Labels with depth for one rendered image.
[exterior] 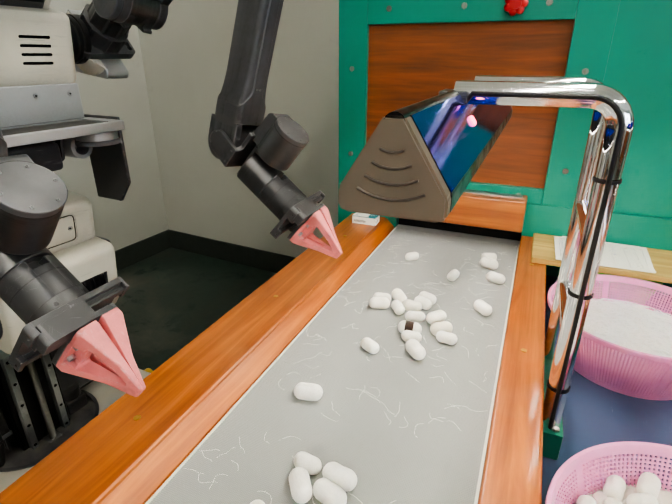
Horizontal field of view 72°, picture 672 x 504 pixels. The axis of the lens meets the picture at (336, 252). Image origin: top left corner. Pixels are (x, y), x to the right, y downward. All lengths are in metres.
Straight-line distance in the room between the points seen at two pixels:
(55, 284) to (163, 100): 2.46
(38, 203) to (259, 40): 0.41
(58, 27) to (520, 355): 0.91
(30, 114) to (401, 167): 0.72
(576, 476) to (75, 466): 0.51
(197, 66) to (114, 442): 2.29
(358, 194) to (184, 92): 2.47
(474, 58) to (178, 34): 1.93
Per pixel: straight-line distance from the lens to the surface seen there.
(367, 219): 1.12
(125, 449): 0.57
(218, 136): 0.76
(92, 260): 1.01
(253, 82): 0.74
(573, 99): 0.52
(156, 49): 2.88
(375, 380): 0.65
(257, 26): 0.74
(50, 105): 0.95
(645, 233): 1.16
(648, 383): 0.82
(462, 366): 0.70
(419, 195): 0.32
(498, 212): 1.07
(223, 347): 0.68
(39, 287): 0.49
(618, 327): 0.90
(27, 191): 0.45
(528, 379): 0.66
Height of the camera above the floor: 1.15
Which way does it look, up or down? 23 degrees down
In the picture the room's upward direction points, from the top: straight up
